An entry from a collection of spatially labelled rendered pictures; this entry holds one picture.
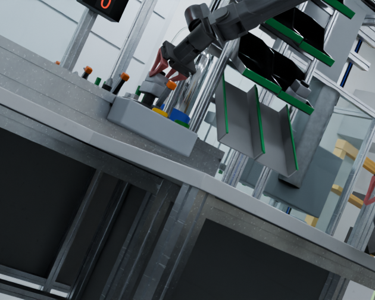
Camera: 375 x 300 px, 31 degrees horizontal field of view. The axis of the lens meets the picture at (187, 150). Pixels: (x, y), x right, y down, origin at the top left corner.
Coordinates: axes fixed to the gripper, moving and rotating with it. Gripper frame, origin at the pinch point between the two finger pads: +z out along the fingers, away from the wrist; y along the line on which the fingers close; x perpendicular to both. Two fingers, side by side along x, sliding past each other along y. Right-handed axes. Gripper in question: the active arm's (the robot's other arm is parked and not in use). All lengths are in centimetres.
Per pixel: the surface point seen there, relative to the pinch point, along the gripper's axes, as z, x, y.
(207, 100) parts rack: 0.3, -3.6, -20.2
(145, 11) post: 38, -108, -44
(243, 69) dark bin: -14.3, -3.7, -20.0
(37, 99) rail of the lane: 4.1, 27.0, 35.8
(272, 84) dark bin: -16.7, -1.3, -29.3
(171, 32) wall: 164, -362, -222
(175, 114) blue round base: 44, -57, -58
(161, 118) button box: -7.0, 27.1, 9.8
